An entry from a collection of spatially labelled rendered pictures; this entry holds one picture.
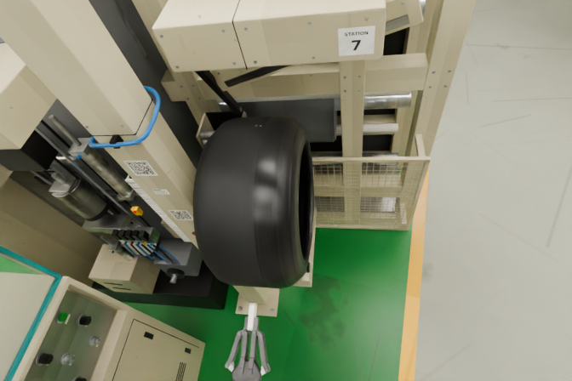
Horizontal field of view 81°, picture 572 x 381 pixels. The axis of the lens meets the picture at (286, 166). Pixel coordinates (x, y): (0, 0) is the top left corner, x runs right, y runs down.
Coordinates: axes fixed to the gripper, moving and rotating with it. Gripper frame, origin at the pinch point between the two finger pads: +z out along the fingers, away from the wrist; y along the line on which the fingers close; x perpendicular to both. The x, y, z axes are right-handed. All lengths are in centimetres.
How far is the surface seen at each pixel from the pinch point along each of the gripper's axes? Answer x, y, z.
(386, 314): 125, -49, -1
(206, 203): -15.9, 12.0, 29.2
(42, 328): -8, 61, -7
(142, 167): -21, 31, 38
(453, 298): 128, -88, 10
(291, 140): -12, -11, 50
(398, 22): -25, -42, 80
